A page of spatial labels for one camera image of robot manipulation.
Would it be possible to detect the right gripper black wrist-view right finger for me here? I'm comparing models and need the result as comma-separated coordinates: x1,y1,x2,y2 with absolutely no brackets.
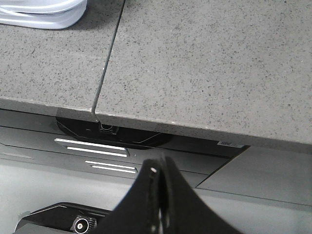
159,157,240,234

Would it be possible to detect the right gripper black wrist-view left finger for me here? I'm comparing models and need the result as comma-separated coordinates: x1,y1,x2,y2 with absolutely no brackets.
94,159,160,234

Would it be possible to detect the light blue slipper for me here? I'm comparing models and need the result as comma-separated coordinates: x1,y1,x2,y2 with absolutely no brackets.
0,0,87,30

